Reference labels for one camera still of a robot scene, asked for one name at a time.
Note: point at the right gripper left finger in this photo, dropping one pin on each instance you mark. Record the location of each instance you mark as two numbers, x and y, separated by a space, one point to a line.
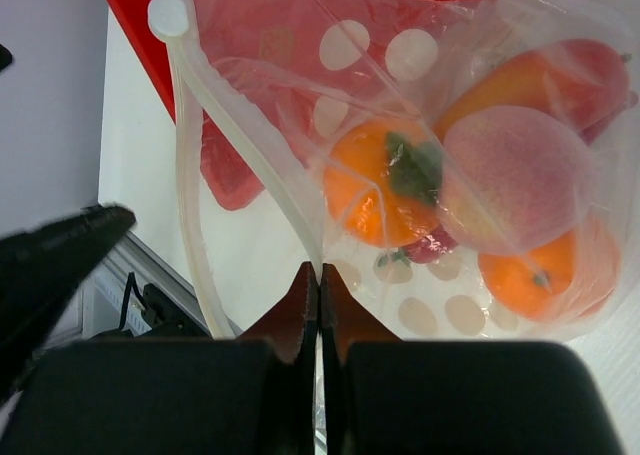
179 395

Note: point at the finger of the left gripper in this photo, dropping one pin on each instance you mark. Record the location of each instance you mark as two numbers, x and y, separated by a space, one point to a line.
6 58
41 270

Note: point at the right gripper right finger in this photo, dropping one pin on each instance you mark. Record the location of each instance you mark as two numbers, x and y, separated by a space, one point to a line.
384 395

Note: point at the red chili pepper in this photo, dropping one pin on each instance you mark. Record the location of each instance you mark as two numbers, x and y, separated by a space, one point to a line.
439 242

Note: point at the orange persimmon fruit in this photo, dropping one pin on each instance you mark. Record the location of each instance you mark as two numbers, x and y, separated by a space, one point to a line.
357 185

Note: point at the orange round fruit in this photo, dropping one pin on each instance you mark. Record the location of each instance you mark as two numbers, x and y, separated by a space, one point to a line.
572 276

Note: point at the clear dotted zip bag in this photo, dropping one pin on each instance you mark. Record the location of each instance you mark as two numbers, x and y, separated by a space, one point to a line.
284 80

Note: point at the pink peach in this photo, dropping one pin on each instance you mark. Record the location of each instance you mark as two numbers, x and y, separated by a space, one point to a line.
514 179

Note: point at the red yellow mango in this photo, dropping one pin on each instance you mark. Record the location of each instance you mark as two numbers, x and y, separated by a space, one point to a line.
583 83

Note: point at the red plastic tray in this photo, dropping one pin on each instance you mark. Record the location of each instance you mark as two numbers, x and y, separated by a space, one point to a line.
150 40

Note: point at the aluminium mounting rail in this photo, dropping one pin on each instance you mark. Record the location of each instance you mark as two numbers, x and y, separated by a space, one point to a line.
133 292

